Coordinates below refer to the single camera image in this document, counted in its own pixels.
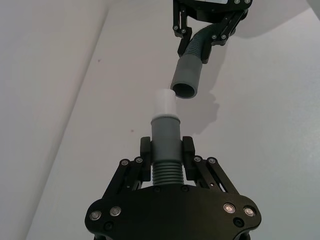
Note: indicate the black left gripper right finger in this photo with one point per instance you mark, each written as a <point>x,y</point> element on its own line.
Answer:
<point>188,160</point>

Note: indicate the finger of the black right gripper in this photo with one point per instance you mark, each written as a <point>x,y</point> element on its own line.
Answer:
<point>225,30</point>
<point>183,32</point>

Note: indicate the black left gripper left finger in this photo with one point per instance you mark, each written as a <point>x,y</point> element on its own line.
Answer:
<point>145,160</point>

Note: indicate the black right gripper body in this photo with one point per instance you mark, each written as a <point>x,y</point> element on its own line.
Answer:
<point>210,11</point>

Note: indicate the white plastic tube connector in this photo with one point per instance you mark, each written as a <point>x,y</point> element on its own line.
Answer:
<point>165,102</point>

